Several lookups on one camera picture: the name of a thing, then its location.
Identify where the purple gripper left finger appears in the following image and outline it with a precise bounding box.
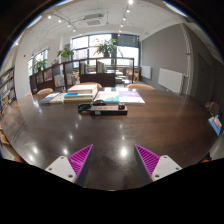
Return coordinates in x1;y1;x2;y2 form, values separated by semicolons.
46;145;93;183

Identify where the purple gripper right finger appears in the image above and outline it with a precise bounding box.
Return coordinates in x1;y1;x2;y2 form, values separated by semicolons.
135;145;181;182

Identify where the black power strip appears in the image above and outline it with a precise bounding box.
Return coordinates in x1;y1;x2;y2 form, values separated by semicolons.
90;105;128;115

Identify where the blue cover book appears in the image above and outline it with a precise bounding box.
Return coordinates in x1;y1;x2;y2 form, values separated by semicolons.
41;92;65;104

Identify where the purple cover magazine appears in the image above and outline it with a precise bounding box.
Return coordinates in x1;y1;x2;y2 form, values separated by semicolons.
119;91;145;104

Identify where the stack of books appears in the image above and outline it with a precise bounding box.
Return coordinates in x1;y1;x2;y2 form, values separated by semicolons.
64;84;98;101

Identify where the blue red box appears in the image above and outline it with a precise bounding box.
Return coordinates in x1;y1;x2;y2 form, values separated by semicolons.
208;115;222;135

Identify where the teal cover magazine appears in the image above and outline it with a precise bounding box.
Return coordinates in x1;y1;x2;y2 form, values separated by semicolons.
95;91;119;103

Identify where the orange chair left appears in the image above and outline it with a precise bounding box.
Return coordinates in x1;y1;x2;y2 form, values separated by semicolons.
37;88;53;95

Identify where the orange chair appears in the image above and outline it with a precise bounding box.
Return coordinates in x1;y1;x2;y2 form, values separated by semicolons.
127;83;155;90
37;88;53;95

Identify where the orange chair back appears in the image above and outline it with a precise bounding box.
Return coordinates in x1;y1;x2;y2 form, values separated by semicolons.
127;83;155;90

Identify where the dark wooden bookshelf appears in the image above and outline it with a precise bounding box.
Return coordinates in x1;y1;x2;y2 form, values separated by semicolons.
30;57;134;94

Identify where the left potted plant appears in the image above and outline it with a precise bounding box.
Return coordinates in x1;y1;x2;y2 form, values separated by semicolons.
57;47;74;62

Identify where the potted plant on shelf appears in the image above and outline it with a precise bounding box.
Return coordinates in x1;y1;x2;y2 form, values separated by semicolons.
96;39;117;57

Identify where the ceiling air conditioner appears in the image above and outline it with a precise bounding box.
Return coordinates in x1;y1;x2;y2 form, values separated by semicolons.
83;14;104;27

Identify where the black coiled cable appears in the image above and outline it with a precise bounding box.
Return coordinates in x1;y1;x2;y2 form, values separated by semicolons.
77;99;107;115

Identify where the left wall bookshelf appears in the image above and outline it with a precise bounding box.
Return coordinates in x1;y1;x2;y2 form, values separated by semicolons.
0;67;16;112

